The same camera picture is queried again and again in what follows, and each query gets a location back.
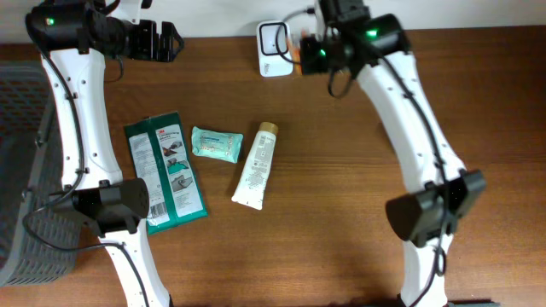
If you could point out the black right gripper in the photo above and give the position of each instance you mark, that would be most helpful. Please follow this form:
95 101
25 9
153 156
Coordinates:
311 60

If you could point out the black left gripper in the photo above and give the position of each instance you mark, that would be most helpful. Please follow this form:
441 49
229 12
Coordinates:
148 50

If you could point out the orange small juice carton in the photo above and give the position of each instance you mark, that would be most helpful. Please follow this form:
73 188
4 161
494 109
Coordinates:
294 47

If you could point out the green 3M cloth package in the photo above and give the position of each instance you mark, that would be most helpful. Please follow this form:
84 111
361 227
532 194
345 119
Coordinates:
161 159

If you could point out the teal wet wipes pack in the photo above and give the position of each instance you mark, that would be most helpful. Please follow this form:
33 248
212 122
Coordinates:
223 146

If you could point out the white tube gold cap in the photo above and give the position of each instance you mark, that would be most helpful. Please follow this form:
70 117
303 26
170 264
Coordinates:
256 171

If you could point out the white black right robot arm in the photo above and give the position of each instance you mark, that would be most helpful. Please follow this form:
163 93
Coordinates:
440 190

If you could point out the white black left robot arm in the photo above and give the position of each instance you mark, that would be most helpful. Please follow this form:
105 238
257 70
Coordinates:
74 39

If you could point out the white barcode scanner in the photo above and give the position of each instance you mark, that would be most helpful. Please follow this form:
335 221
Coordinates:
274 59

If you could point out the grey plastic basket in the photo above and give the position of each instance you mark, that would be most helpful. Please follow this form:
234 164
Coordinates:
35 246

